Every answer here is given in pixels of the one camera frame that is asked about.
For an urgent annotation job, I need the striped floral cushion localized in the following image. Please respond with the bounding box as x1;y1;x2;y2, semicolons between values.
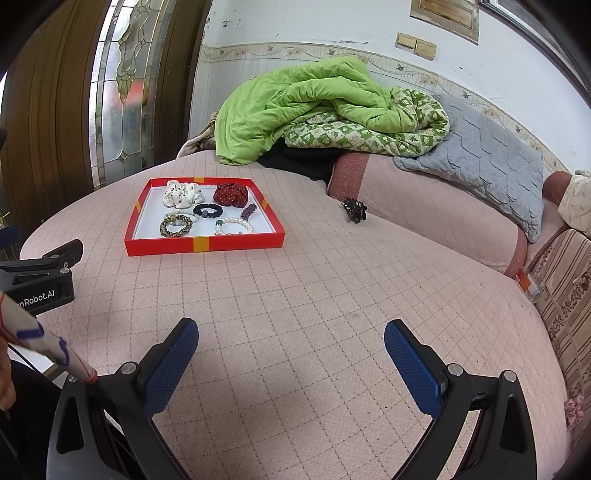
526;228;591;416

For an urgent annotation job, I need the white dotted scrunchie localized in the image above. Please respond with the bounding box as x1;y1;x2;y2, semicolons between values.
164;180;203;208

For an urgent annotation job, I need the beige cloth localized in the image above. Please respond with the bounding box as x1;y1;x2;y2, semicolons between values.
178;113;218;158

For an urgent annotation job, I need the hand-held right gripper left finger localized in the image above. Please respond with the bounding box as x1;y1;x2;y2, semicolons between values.
46;318;200;480

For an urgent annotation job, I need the white blue-marked cable sleeve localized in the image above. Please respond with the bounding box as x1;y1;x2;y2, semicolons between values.
0;293;99;385

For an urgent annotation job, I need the grey quilted pillow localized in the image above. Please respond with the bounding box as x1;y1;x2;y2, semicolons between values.
393;95;546;243

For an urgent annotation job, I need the pink scrunchie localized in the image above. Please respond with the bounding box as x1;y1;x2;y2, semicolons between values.
564;394;587;430

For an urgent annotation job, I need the red jewelry tray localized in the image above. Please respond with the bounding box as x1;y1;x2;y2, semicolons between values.
124;175;286;257

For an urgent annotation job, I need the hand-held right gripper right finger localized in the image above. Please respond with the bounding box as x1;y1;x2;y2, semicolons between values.
384;319;539;480

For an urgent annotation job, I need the pink quilted bed cover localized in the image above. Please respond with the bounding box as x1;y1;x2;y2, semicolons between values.
19;150;573;480

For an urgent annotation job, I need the wooden stained glass door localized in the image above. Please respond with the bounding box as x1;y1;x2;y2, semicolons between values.
0;0;213;227

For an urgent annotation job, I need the framed wall plaque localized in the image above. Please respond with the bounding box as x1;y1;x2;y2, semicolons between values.
410;0;481;44

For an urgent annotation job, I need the green quilt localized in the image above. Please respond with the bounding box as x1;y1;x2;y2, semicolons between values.
215;58;451;166

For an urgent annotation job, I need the cream patterned cushion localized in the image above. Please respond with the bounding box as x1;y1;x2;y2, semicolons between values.
558;170;591;227

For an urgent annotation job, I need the black hair claw clip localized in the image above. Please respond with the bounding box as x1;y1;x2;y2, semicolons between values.
341;198;368;224

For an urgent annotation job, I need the reddish brown pillow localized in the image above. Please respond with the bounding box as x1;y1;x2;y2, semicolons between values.
541;171;573;206

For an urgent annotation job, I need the pearl bracelet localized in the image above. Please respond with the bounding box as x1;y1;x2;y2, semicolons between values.
213;217;254;237

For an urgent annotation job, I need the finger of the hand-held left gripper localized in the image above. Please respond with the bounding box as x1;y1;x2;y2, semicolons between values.
0;239;85;278
0;224;21;254

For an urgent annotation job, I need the pale bead bracelet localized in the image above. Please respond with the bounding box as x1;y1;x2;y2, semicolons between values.
163;210;200;228

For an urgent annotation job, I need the black cloth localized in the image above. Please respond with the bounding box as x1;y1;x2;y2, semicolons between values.
256;138;342;182

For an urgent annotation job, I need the red dotted scrunchie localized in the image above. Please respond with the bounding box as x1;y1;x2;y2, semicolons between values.
213;181;250;206

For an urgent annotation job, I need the brown bead bracelet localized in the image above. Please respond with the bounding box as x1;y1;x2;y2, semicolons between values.
160;215;192;238

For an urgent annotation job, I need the orange clear plastic packet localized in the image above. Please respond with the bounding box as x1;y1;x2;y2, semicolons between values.
515;268;544;303

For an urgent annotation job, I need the pink bolster cushion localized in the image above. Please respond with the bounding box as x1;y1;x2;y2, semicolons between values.
327;152;529;278

